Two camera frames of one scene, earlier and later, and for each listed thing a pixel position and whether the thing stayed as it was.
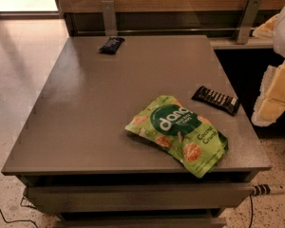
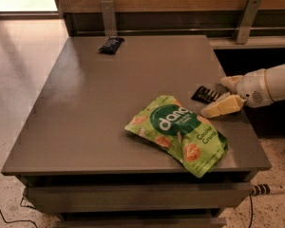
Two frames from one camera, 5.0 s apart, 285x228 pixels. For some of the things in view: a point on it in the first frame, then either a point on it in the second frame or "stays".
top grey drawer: (140, 197) stays
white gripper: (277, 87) -> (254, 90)
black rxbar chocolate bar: (225, 104) stays
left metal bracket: (109, 17) stays
